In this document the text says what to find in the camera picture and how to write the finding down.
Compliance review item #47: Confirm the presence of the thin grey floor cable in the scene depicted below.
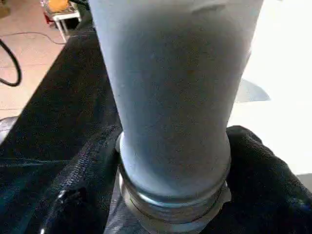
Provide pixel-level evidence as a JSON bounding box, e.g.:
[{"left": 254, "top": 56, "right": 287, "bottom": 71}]
[{"left": 0, "top": 31, "right": 67, "bottom": 45}]

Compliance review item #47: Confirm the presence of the thick black floor cable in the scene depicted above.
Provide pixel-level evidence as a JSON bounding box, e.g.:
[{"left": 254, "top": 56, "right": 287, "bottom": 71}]
[{"left": 0, "top": 39, "right": 23, "bottom": 87}]

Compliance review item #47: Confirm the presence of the orange yellow object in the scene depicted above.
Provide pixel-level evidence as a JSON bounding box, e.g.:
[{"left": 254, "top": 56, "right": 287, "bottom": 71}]
[{"left": 48, "top": 0, "right": 69, "bottom": 13}]

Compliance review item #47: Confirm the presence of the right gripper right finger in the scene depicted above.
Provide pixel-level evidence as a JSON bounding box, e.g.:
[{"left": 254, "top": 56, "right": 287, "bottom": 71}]
[{"left": 214, "top": 125, "right": 312, "bottom": 234}]

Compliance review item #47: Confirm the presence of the white plastic table top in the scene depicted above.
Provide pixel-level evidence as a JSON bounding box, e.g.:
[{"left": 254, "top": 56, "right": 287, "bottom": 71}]
[{"left": 104, "top": 0, "right": 312, "bottom": 234}]

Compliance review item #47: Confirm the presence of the small white stool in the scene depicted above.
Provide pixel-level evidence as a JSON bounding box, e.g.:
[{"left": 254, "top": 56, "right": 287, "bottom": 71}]
[{"left": 52, "top": 11, "right": 82, "bottom": 42}]

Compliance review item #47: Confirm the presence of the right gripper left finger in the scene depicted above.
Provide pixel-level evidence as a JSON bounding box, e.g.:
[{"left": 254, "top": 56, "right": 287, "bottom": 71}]
[{"left": 41, "top": 125, "right": 123, "bottom": 234}]

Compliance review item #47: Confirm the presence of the black work mat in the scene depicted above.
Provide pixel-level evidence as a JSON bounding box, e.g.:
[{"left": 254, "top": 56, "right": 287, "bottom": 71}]
[{"left": 0, "top": 14, "right": 124, "bottom": 234}]

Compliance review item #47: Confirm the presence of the white plastic table leg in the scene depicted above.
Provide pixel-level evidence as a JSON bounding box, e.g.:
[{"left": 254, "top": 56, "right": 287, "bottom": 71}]
[{"left": 87, "top": 0, "right": 265, "bottom": 220}]

